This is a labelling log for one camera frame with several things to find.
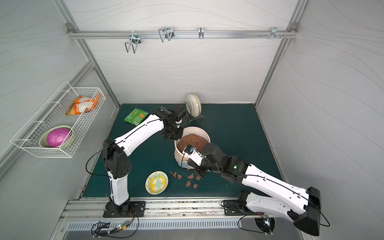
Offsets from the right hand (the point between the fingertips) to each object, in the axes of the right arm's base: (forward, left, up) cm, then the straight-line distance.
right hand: (189, 160), depth 70 cm
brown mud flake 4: (-1, +10, -19) cm, 21 cm away
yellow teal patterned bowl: (-6, +19, -19) cm, 27 cm away
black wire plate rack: (+39, 0, -17) cm, 43 cm away
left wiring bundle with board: (-27, +40, -21) cm, 53 cm away
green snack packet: (+40, +44, -17) cm, 62 cm away
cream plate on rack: (+41, +1, -4) cm, 41 cm away
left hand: (+15, +8, -4) cm, 17 cm away
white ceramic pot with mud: (+20, -2, -11) cm, 23 cm away
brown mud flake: (-5, +1, -20) cm, 21 cm away
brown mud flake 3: (-6, -3, -19) cm, 21 cm away
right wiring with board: (-21, -38, -22) cm, 49 cm away
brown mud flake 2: (-2, +7, -19) cm, 21 cm away
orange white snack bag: (+19, +53, +16) cm, 59 cm away
